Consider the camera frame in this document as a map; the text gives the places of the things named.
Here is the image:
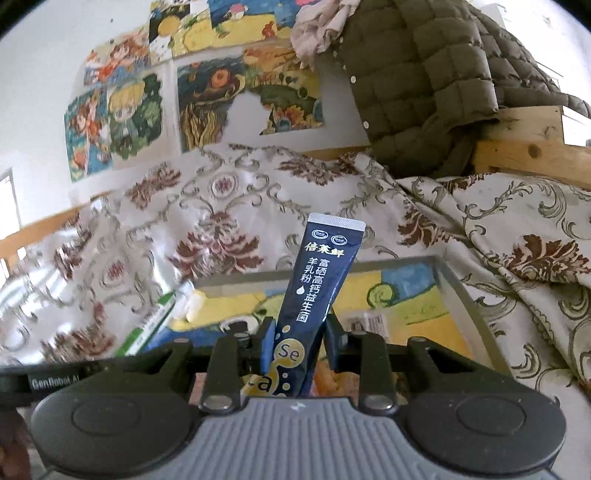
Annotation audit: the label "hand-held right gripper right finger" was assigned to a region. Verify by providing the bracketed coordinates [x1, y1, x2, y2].
[323, 318, 511, 411]

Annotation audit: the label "dark blue powder sachet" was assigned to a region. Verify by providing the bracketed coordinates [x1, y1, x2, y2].
[272, 213, 367, 398]

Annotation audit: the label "olive quilted jacket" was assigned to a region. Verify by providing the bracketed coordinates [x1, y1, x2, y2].
[341, 0, 591, 180]

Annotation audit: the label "cartoon wall posters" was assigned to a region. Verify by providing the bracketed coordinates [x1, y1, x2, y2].
[177, 43, 325, 154]

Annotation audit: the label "small clear labelled packet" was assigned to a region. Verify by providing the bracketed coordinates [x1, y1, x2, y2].
[345, 308, 394, 334]

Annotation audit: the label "floral satin blanket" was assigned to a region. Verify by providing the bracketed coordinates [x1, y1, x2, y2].
[0, 143, 591, 407]

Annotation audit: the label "cartoon figures wall poster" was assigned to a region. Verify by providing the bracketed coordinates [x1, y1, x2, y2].
[84, 27, 154, 87]

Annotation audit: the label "pink crumpled cloth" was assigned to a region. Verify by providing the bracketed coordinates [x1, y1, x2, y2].
[290, 0, 366, 64]

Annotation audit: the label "grey tray with painted bottom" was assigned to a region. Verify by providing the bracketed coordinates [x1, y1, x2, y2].
[189, 255, 514, 386]

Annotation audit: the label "small white packet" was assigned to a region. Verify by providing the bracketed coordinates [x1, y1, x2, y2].
[184, 290, 207, 322]

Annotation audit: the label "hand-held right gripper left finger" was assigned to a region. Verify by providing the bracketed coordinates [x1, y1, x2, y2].
[152, 320, 279, 411]

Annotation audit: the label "blond figure wall poster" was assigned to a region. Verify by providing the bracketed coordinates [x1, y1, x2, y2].
[105, 69, 165, 161]

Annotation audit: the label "green and white packet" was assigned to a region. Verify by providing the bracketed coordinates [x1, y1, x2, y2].
[112, 281, 195, 359]

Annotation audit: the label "window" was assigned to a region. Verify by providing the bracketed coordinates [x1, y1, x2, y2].
[0, 167, 25, 234]

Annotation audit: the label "red-haired figure wall poster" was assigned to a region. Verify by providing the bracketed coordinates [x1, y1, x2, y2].
[64, 87, 112, 184]

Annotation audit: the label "yellow landscape wall poster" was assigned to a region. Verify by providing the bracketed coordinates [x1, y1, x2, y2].
[148, 0, 302, 59]

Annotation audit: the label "orange snack packet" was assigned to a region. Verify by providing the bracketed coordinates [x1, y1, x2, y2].
[311, 359, 362, 398]

